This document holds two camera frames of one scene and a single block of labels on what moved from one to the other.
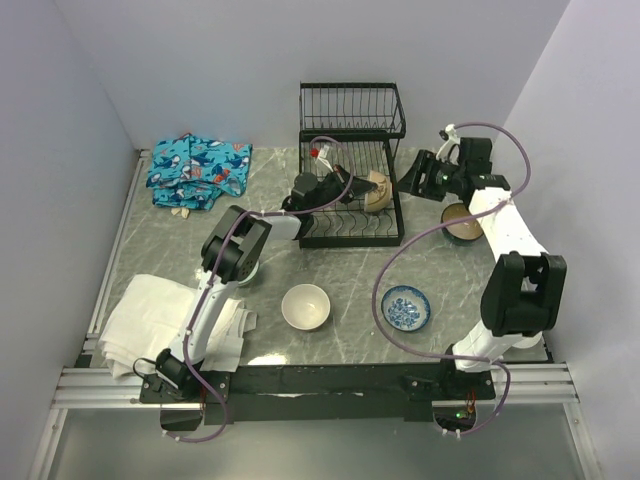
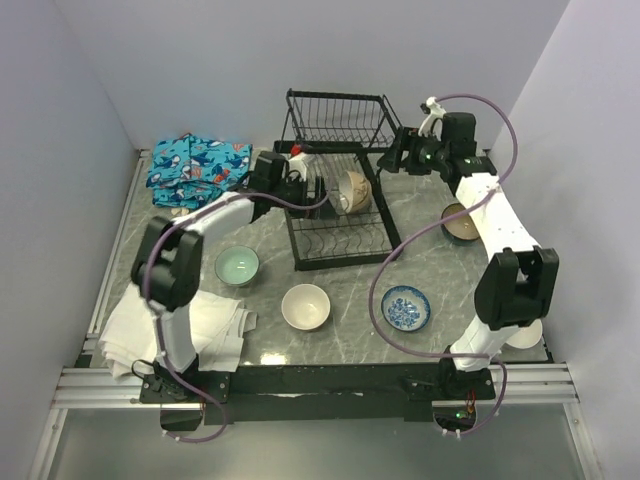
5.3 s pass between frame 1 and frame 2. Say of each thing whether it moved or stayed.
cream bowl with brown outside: moved
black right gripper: moved
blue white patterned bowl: stayed
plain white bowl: stayed
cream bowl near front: stayed
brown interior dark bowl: stayed
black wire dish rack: moved
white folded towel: stayed
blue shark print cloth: stayed
